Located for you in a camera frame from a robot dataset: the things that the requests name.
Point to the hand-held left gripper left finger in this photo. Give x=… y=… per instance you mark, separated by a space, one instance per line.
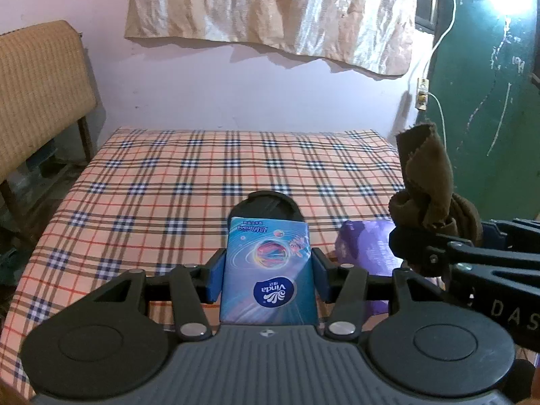
x=216 y=278

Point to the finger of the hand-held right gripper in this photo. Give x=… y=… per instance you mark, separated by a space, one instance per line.
x=485 y=287
x=523 y=236

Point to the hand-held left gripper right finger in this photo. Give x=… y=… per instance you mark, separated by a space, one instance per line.
x=322 y=278

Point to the blue tissue packet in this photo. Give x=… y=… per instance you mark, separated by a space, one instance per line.
x=268 y=270

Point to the brown cup with black lid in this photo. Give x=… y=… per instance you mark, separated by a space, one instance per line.
x=265 y=204

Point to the brown cloth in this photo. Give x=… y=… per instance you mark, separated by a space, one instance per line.
x=426 y=177

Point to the purple bag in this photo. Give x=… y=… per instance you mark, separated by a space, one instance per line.
x=367 y=253

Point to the plaid tablecloth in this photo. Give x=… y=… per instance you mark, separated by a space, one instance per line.
x=147 y=185

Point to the green door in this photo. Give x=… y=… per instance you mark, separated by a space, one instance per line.
x=485 y=114

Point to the wicker chair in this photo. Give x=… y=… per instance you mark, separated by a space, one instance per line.
x=38 y=93

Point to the wall socket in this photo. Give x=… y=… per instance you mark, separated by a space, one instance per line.
x=422 y=93

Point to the beige wall cloth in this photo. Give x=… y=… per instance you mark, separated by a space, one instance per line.
x=274 y=8

